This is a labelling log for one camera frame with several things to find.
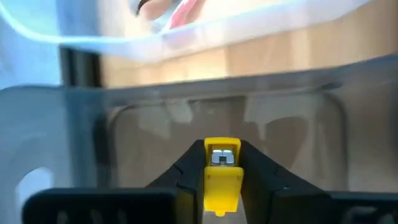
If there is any white clip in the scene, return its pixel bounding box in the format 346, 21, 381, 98
167, 0, 208, 30

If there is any smoky grey plastic bin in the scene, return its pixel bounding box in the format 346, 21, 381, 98
0, 54, 398, 224

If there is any yellow stapler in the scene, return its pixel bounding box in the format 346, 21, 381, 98
203, 136, 245, 218

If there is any clear plastic bin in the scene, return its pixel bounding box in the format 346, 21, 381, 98
0, 0, 374, 91

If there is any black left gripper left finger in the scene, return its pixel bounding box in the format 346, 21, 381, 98
145, 139, 206, 224

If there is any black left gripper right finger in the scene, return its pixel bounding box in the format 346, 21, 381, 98
239, 139, 332, 224

